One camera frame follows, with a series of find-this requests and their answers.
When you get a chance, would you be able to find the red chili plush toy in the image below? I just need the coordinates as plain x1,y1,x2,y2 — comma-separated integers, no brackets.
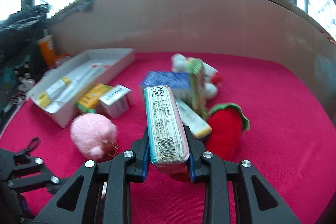
205,103,250,161

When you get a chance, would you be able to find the white orange power bank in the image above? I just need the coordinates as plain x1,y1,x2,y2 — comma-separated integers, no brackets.
55,53,71,67

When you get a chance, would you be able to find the pink plush ball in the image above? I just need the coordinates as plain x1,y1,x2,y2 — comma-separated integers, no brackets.
70,113,118,161

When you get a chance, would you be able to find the black plastic bag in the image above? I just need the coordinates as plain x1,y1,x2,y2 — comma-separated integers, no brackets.
1,4,50,63

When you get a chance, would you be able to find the white long tube box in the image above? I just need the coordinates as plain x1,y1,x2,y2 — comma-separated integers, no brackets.
37,63,104,108

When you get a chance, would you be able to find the red white medicine box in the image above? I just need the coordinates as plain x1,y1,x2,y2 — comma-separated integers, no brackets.
99,85,133,119

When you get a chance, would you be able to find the white plush doll red bow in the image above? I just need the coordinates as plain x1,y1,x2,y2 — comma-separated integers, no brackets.
171,53,222,100

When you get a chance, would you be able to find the green snack packet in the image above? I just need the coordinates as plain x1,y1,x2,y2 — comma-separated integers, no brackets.
187,59,206,118

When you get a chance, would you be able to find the black white cat figure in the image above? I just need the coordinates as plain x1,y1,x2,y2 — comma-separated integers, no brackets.
11,60,35,105

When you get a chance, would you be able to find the yellow drink carton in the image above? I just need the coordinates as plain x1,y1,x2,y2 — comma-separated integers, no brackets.
76,84,112,114

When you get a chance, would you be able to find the blue white medicine box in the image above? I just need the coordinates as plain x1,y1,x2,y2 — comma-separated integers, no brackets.
139,71,192,103

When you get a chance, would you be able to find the orange drink cup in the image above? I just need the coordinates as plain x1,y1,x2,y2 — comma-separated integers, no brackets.
37,28,56,68

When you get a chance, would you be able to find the white yellow Glucophage box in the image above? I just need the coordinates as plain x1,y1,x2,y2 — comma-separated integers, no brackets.
175,99,212,139

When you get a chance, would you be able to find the teal pink long box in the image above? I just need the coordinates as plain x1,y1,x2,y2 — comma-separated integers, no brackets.
143,85,190,175

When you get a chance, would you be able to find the grey cloth on headboard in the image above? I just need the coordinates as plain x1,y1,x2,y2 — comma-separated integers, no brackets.
51,0,95,20

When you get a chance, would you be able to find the white cardboard tray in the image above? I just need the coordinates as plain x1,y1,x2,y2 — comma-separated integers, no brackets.
29,48,134,128

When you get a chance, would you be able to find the beige padded headboard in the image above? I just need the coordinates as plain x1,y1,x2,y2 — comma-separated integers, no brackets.
49,0,335,119

